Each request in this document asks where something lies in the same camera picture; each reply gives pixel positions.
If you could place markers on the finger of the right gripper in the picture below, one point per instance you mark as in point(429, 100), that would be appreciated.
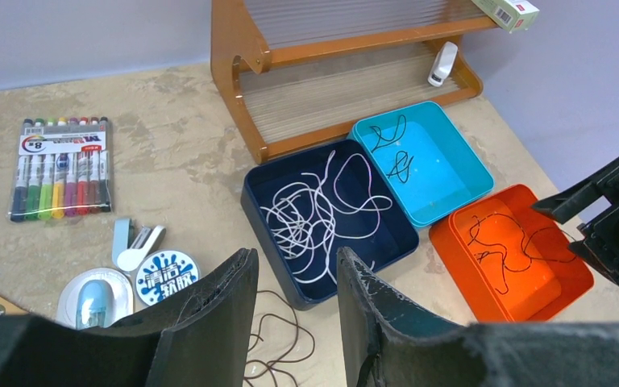
point(564, 206)

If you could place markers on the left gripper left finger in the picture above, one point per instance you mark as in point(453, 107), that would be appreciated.
point(199, 336)

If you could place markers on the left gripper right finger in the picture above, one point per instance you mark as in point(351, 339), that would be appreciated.
point(390, 340)

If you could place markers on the cleaning gel jar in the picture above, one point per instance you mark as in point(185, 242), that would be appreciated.
point(163, 274)

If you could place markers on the orange tray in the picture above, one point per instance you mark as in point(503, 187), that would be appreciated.
point(510, 263)

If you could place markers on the blue white stapler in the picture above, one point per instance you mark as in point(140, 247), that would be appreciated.
point(131, 247)

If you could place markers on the light blue tray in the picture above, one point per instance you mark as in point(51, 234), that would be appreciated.
point(428, 165)

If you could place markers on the dark blue tray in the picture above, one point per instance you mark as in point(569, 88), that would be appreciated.
point(303, 208)

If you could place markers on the white staples box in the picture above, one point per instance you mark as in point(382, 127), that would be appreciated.
point(510, 15)

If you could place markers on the marker pen pack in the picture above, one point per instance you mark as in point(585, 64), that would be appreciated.
point(63, 169)

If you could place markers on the wooden rack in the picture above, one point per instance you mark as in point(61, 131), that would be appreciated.
point(295, 74)

